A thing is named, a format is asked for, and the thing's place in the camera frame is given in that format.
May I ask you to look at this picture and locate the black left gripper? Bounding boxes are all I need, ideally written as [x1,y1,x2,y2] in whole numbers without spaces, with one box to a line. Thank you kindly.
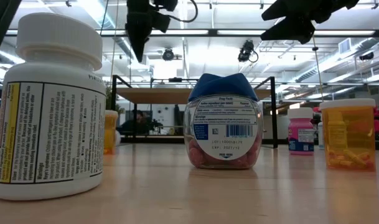
[126,0,156,63]

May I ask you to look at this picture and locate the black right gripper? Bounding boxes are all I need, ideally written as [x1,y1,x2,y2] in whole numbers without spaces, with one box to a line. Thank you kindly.
[260,0,361,45]

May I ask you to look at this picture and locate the orange pill bottle white cap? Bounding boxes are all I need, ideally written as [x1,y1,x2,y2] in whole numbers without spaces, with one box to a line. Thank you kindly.
[103,110,119,156]
[319,98,377,172]

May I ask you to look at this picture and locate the pink bottle white cap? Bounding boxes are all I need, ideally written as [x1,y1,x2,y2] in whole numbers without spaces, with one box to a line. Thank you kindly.
[287,107,316,156]

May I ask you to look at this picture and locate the small white medicine bottle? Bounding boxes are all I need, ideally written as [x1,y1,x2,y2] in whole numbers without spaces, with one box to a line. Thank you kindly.
[317,121,325,151]

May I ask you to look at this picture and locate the clear jar blue cap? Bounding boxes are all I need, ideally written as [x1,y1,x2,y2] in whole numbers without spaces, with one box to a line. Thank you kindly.
[183,73,264,170]

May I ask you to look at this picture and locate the large white labelled medicine bottle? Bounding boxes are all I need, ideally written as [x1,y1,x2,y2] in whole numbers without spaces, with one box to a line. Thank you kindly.
[0,12,107,201]

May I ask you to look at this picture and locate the wooden shelf black metal legs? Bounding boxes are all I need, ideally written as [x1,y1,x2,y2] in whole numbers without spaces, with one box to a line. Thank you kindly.
[110,74,279,149]

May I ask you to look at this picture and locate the round black ceiling fixture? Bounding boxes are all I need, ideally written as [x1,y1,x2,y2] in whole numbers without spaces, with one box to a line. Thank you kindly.
[162,47,175,62]

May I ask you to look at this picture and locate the small green potted plant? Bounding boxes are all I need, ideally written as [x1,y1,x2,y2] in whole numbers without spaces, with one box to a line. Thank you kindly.
[105,81,125,114]

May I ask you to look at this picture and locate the person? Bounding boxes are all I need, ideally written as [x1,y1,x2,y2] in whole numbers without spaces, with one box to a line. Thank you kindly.
[119,109,152,135]

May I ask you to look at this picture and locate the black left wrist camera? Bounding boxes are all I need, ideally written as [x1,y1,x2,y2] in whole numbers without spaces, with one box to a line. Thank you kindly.
[151,0,179,34]

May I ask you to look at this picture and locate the black overhead camera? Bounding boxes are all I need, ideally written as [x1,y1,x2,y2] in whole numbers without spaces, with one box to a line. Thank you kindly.
[238,39,260,63]

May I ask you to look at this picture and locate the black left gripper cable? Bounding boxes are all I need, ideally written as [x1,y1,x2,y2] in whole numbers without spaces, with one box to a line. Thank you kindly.
[169,0,199,24]

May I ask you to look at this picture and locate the black overhead frame bar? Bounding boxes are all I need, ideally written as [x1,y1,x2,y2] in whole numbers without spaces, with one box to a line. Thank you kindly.
[4,28,379,38]

